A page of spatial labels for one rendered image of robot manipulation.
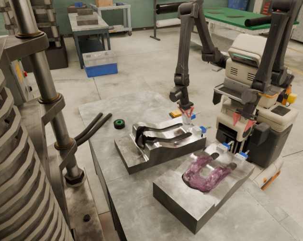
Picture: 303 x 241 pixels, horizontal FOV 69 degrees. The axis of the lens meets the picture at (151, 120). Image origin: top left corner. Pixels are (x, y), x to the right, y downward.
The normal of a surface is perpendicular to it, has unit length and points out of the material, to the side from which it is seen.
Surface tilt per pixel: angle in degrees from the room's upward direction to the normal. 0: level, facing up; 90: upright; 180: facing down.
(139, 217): 0
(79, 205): 0
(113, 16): 90
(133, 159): 0
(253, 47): 43
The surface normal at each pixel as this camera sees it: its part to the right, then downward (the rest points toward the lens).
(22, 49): 0.93, 0.19
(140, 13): 0.33, 0.54
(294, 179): -0.01, -0.82
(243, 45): -0.54, -0.36
